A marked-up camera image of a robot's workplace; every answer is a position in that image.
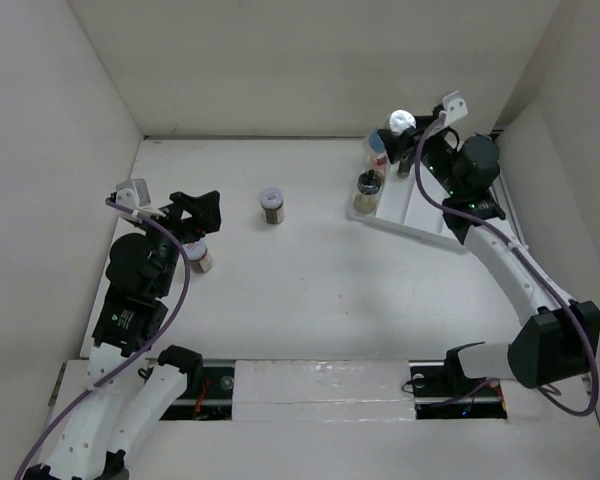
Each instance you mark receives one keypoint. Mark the white lid spice jar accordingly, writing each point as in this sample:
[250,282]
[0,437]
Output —
[272,203]

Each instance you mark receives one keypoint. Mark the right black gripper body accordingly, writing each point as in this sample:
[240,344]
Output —
[437,160]

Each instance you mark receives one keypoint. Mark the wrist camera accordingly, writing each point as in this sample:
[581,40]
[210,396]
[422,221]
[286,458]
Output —
[133,197]
[452,108]

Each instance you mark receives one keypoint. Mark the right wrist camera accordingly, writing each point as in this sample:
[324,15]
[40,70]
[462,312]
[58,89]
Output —
[452,108]

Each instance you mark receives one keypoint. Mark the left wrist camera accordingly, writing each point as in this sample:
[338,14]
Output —
[133,197]

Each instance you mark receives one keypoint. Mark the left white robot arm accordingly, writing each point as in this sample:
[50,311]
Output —
[96,435]

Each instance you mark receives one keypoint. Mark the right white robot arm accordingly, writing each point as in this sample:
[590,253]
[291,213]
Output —
[558,334]

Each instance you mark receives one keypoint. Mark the blue label white bottle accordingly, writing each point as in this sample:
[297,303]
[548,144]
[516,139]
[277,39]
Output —
[396,123]

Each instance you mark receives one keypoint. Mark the small black cap jar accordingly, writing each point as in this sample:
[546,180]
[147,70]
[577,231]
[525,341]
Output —
[404,167]

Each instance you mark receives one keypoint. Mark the black grinder cap jar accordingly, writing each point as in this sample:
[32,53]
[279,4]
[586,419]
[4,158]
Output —
[367,193]

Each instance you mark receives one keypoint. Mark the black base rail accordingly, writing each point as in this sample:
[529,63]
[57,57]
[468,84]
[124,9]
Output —
[324,391]

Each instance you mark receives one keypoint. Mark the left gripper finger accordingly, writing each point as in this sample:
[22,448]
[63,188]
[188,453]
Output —
[179,221]
[204,211]

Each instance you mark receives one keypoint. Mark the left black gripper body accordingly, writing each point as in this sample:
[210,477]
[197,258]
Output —
[170,245]

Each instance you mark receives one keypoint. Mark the white divided tray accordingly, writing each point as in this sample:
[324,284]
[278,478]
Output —
[403,211]

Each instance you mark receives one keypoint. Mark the silver lid jar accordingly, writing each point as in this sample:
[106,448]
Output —
[199,256]

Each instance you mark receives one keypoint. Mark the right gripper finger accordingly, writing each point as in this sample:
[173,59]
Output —
[423,122]
[398,146]

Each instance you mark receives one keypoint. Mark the pink lid spice jar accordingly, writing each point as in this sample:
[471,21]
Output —
[378,162]

